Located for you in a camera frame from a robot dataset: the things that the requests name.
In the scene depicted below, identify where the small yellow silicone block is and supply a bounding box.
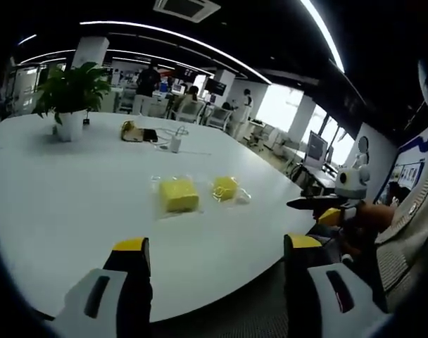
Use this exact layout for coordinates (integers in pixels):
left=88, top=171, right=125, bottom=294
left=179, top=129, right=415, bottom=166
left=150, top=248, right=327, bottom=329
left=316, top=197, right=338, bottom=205
left=210, top=175, right=241, bottom=204

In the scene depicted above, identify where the yellow pouch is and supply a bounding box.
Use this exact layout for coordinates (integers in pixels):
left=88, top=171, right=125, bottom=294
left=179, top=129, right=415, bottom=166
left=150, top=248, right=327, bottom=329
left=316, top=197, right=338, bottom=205
left=120, top=120, right=145, bottom=143

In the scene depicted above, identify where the wall poster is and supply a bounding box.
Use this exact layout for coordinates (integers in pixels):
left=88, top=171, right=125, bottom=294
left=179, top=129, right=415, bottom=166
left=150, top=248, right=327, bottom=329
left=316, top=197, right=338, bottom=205
left=374, top=130, right=428, bottom=209

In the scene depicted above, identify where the grey office chair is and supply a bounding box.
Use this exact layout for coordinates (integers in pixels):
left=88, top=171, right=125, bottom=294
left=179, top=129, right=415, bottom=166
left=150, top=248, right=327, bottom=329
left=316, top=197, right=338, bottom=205
left=206, top=106, right=234, bottom=130
left=174, top=101, right=205, bottom=125

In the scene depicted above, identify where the ceiling air vent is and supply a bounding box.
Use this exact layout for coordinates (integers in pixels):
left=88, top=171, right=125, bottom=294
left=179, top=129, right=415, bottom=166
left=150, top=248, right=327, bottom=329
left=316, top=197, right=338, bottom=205
left=153, top=0, right=222, bottom=24

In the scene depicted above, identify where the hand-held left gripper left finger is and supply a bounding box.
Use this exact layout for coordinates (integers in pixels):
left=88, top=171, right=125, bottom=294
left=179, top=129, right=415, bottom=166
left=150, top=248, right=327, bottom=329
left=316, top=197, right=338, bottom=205
left=44, top=237, right=154, bottom=338

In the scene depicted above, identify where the clear plastic bag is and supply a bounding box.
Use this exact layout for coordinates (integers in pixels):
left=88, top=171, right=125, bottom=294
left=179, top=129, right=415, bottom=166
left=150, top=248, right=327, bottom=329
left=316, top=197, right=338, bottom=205
left=206, top=173, right=253, bottom=208
left=149, top=171, right=205, bottom=220

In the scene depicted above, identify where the white plant pot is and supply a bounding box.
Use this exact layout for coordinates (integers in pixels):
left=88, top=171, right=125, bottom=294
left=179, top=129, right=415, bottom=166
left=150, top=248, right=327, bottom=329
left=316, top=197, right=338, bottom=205
left=55, top=109, right=87, bottom=142

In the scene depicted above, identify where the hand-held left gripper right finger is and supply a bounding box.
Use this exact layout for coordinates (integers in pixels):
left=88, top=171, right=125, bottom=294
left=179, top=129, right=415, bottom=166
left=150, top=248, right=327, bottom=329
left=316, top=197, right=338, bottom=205
left=283, top=232, right=391, bottom=338

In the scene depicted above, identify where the white cable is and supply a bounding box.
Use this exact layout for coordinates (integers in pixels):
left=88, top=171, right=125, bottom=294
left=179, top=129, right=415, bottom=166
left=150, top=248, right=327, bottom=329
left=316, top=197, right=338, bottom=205
left=156, top=125, right=191, bottom=142

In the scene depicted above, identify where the large yellow silicone block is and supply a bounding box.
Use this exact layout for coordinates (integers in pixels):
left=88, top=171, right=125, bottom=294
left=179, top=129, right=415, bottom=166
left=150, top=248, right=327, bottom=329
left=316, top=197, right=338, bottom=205
left=158, top=177, right=200, bottom=214

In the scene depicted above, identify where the computer monitor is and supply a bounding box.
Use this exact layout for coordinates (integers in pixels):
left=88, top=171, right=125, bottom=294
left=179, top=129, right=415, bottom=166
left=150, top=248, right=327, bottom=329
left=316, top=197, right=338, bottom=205
left=303, top=130, right=328, bottom=168

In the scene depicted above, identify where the green potted plant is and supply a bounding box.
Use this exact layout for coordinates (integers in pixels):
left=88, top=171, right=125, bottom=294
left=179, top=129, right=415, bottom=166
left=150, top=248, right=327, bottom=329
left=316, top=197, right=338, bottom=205
left=32, top=61, right=112, bottom=126

